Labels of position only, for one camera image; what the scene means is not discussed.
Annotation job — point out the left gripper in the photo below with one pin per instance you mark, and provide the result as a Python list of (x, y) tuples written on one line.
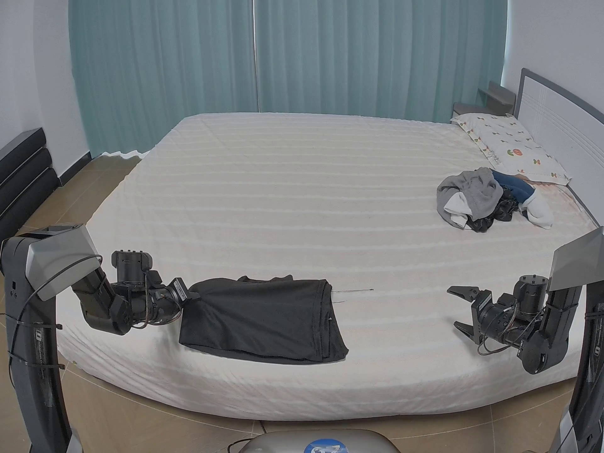
[(172, 298)]

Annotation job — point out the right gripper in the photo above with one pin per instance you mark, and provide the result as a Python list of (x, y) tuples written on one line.
[(488, 316)]

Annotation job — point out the black T-shirt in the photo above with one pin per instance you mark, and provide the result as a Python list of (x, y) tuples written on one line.
[(264, 319)]

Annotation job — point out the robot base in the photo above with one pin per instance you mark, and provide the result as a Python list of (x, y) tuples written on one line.
[(321, 441)]

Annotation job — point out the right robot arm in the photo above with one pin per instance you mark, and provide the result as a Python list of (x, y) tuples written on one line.
[(557, 300)]

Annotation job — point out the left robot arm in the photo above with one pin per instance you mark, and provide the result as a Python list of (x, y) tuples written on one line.
[(56, 262)]

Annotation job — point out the pile of clothes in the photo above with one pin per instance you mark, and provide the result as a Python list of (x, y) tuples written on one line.
[(476, 196)]

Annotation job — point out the bed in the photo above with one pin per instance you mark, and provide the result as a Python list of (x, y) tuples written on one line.
[(306, 182)]

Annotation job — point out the white printed pillow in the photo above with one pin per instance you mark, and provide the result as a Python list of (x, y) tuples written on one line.
[(512, 147)]

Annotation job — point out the black chest of drawers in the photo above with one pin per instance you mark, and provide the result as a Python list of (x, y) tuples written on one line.
[(23, 177)]

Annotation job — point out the grey bedside table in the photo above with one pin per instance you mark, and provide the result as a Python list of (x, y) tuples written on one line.
[(495, 97)]

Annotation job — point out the blue-green curtain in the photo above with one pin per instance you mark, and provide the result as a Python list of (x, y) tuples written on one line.
[(377, 40), (165, 64)]

